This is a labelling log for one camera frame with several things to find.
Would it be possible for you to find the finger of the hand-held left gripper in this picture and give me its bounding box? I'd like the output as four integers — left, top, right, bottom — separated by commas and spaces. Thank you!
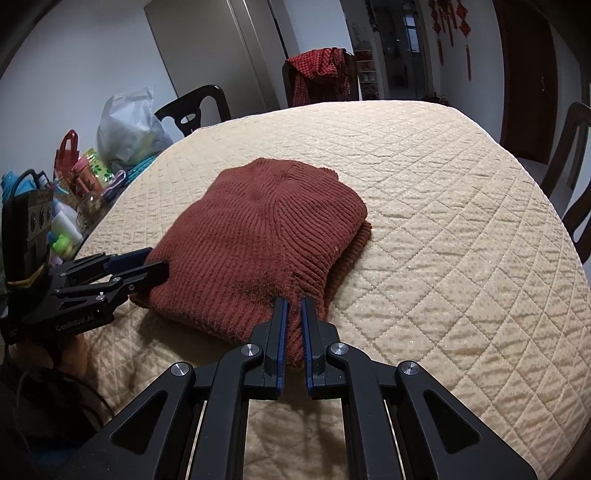
53, 261, 169, 308
62, 248, 153, 280

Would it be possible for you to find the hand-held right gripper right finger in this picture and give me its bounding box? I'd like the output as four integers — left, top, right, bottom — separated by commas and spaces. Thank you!
300, 298, 539, 480

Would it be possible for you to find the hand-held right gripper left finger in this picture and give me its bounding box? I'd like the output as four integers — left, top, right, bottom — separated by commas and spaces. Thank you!
60, 296, 293, 480

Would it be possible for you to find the rust red knitted sweater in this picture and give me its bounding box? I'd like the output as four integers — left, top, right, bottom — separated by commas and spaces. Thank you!
129, 158, 374, 369

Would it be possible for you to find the person's left hand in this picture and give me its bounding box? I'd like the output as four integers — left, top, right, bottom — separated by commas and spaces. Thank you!
54, 335, 89, 371

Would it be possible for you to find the green yellow toy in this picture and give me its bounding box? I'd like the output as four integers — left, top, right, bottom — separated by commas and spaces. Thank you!
50, 233, 77, 259

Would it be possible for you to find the white plastic bottle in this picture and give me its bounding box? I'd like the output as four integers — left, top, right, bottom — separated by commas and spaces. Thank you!
52, 205, 84, 243

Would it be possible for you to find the blue water bottle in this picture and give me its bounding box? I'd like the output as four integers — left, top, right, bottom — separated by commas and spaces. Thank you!
0, 171, 33, 204

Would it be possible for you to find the clear glass jar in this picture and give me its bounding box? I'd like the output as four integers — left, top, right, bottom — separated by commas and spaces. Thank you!
76, 191, 103, 227

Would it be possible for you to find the pink lidded bottle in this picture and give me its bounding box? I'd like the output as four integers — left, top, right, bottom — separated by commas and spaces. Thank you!
71, 157, 100, 195

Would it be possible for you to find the red gift bag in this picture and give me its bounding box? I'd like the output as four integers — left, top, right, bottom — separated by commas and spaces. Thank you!
54, 130, 80, 178

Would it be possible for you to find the teal knitted cloth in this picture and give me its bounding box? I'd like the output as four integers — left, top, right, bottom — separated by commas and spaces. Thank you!
122, 154, 160, 183

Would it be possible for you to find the green leaf-print bag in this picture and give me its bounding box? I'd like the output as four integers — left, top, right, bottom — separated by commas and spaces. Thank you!
83, 148, 115, 185

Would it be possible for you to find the white plastic bag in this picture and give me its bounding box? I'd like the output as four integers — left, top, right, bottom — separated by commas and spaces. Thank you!
96, 85, 174, 171

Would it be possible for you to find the beige quilted blanket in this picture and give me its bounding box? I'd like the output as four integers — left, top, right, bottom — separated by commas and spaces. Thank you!
74, 98, 591, 480

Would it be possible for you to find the black wooden chair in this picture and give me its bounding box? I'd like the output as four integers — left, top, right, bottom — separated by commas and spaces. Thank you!
283, 51, 360, 109
154, 84, 232, 138
540, 102, 591, 264

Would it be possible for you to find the grey tall cabinet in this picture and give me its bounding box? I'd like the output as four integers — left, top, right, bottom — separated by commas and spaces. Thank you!
144, 0, 296, 123

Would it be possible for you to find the red checked garment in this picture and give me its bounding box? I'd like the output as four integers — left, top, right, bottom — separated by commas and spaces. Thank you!
287, 47, 351, 108

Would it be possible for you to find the shoe rack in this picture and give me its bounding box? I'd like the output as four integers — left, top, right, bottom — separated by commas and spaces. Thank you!
358, 48, 380, 100

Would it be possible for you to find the window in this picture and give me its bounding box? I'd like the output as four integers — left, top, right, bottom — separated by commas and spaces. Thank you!
403, 14, 419, 51

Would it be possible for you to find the dark brown door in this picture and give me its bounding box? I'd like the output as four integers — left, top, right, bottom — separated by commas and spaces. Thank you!
496, 0, 559, 164

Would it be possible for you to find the red Chinese knot ornament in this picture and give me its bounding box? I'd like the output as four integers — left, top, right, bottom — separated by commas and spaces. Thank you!
458, 0, 475, 82
444, 0, 457, 47
428, 0, 446, 65

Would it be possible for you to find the black cable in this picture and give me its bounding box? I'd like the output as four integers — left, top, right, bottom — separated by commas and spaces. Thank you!
8, 169, 49, 200

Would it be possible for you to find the navy item with pink strap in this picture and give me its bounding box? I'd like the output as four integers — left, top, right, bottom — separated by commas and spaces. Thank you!
102, 170, 127, 204

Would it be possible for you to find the dark doorway frame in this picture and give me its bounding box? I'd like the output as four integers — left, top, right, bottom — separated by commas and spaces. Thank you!
342, 0, 437, 101

